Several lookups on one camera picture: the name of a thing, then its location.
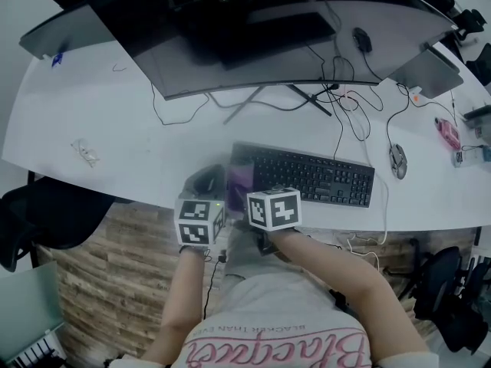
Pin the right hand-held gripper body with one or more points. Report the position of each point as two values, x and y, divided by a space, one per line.
274 209

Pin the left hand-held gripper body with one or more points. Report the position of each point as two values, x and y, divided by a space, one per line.
195 224

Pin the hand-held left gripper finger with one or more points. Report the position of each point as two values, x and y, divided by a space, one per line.
221 182
190 180

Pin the purple cloth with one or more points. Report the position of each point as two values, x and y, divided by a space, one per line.
241 176

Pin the black keyboard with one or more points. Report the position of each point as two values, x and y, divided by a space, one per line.
314 175

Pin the person's left forearm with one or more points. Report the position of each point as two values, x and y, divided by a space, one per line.
184 290

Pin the person's right forearm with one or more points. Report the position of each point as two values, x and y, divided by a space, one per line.
337 278

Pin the grey shorts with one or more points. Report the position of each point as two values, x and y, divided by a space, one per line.
253 247

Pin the black monitor stand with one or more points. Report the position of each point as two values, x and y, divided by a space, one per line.
245 104

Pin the clear plastic wrapper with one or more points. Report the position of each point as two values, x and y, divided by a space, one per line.
85 153

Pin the grey shirt with pink print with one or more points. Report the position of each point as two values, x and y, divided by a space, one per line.
276 320

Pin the black box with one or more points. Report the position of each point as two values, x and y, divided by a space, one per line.
341 303

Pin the grey computer mouse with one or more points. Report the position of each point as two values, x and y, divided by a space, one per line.
398 161

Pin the curved black monitor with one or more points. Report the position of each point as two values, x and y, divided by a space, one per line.
199 40

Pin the black office chair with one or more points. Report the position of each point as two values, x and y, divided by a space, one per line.
449 301
470 25
50 213

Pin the small blue object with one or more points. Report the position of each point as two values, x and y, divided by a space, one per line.
57 60

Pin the small white box orange label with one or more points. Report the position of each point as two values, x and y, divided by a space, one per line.
417 95

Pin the frosted glass door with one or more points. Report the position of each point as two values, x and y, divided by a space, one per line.
27 305

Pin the pink object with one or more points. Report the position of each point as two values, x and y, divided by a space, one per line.
447 133

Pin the grey desk divider panel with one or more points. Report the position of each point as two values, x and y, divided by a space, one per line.
427 73
57 33

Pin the clear plastic container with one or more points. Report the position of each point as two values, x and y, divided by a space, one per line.
468 156

